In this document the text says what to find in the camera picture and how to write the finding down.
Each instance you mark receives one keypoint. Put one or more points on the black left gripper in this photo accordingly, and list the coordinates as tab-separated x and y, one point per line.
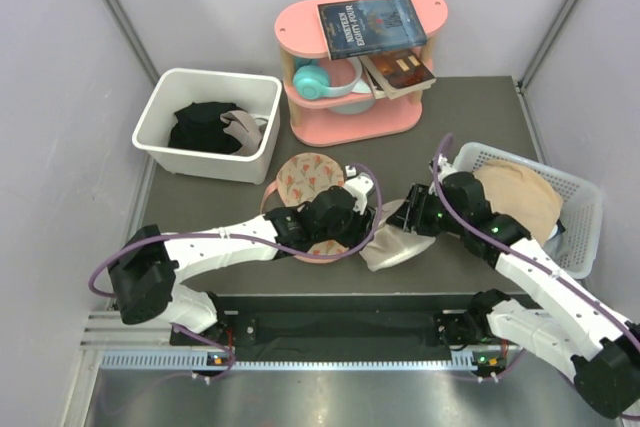
361	228

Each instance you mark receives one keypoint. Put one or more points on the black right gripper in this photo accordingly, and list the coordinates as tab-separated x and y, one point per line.
408	218

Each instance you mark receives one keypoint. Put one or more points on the white mesh laundry bag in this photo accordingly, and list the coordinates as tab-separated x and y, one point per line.
390	245

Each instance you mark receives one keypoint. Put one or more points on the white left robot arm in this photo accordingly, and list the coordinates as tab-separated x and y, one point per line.
149	273

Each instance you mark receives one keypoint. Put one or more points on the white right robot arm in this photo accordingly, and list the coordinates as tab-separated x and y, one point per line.
585	340

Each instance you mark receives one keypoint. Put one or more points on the floral mesh laundry bag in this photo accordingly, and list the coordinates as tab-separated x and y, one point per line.
301	179

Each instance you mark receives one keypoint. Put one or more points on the beige bra in bin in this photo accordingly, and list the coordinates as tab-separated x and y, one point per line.
245	128

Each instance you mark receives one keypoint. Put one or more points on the beige cloth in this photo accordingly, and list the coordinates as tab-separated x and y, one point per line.
520	192

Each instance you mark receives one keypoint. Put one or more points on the grey bowl on shelf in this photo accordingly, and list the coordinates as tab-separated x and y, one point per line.
354	108

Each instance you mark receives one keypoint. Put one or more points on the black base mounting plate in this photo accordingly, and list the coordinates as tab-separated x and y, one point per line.
304	331

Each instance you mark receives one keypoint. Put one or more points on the grey cloth in basket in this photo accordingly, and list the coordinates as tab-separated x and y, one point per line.
556	245

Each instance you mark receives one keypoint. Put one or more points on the teal headphones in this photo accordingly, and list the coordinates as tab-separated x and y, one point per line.
312	82

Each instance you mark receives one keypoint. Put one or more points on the white plastic bin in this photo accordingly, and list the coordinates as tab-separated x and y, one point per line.
177	88

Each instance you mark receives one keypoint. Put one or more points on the dark orange book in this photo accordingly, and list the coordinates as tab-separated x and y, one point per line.
398	73

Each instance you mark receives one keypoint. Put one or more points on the pink wooden shelf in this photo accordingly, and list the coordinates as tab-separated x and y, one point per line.
354	115

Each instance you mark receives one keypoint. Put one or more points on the white plastic basket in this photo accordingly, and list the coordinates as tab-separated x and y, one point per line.
581	214

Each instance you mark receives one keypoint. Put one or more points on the black garment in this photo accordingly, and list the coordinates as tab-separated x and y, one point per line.
199	128

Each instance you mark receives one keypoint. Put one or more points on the blue Nineteen Eighty-Four book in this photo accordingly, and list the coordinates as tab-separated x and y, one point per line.
363	27

